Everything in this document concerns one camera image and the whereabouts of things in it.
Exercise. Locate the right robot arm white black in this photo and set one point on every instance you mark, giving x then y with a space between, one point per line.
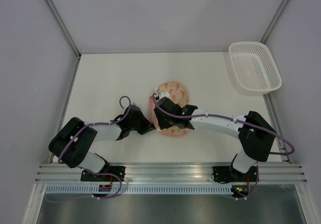
254 133

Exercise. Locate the aluminium frame post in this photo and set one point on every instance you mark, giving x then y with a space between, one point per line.
64 30
280 10

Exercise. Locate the white slotted cable duct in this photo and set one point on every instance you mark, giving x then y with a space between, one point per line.
139 189

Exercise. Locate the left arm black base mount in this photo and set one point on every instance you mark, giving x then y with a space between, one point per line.
107 174

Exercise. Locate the white perforated plastic basket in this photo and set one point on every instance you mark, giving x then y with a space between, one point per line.
254 70

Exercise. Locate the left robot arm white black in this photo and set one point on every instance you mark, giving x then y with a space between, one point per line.
72 144

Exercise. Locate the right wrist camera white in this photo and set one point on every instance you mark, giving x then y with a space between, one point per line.
160 95

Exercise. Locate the floral mesh laundry bag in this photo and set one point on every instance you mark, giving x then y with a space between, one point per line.
179 94

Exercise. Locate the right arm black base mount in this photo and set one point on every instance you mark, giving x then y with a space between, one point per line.
225 175

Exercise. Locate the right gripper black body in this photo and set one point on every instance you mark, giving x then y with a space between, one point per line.
163 121

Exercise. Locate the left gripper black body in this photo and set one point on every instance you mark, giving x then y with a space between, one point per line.
141 125

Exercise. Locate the aluminium mounting rail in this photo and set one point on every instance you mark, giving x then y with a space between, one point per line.
174 173

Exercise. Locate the left aluminium frame post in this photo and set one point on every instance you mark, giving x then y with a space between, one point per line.
64 30

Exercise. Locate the right aluminium frame post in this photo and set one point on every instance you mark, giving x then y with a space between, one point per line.
280 10

